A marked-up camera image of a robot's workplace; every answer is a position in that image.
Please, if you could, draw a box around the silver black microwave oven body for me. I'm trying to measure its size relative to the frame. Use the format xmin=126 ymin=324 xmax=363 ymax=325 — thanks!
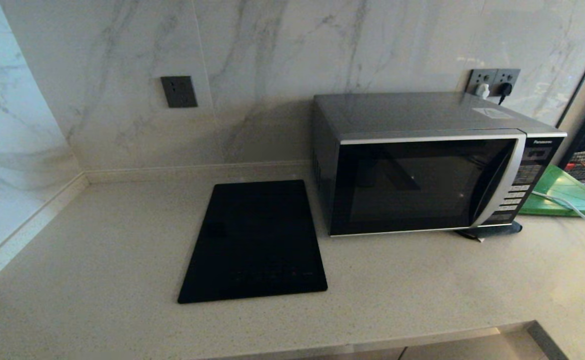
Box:
xmin=312 ymin=92 xmax=568 ymax=237

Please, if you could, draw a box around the black glass induction cooktop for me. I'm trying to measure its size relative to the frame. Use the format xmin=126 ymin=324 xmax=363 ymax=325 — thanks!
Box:
xmin=177 ymin=179 xmax=329 ymax=304

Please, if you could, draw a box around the beige cabinet front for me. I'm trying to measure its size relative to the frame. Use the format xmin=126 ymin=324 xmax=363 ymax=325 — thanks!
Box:
xmin=222 ymin=346 xmax=407 ymax=360
xmin=400 ymin=329 xmax=548 ymax=360

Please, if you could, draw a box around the green cutting board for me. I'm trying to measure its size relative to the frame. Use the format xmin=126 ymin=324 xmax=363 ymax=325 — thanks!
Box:
xmin=518 ymin=165 xmax=585 ymax=218

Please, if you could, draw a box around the dark single wall socket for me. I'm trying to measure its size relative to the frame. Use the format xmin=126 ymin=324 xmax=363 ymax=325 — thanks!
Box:
xmin=160 ymin=75 xmax=199 ymax=109

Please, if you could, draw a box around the white power cable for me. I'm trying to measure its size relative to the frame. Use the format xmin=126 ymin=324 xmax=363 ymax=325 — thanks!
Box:
xmin=531 ymin=190 xmax=585 ymax=232

